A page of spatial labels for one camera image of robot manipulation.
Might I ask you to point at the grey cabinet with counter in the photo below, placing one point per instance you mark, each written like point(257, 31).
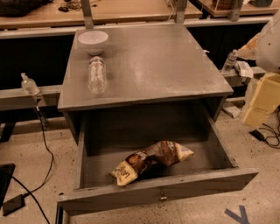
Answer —
point(146, 63)

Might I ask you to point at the grey open top drawer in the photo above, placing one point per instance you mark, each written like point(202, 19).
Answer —
point(108, 136)

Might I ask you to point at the wooden table left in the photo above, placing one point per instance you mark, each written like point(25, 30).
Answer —
point(103, 12)

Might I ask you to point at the small water bottle right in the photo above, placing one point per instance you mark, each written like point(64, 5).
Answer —
point(229, 63)

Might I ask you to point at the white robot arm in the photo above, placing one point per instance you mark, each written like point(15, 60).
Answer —
point(264, 49)

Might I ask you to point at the wooden table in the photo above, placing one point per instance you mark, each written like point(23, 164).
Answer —
point(103, 12)
point(246, 10)

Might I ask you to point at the brown yellow chip bag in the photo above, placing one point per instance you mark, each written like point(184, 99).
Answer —
point(163, 152)

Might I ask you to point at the white bowl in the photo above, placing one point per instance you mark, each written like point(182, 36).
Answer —
point(94, 42)

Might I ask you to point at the small clear bottle left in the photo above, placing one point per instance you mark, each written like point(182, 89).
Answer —
point(29, 85)

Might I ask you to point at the white block on floor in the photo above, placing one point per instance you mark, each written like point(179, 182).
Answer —
point(232, 111)

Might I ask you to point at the wooden table right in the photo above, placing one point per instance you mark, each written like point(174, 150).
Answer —
point(246, 10)

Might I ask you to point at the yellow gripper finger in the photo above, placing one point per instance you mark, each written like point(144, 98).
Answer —
point(267, 93)
point(254, 116)

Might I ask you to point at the black power adapter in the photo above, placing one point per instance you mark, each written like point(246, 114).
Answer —
point(13, 204)

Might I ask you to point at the black object floor left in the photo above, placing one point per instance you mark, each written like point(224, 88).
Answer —
point(6, 172)

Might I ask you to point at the white packet on rail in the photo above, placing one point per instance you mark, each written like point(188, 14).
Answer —
point(244, 69)

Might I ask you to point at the clear plastic bottle lying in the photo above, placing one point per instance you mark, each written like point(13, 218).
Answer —
point(97, 77)

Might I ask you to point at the small drawer knob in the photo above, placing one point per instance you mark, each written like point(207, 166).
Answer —
point(162, 196)

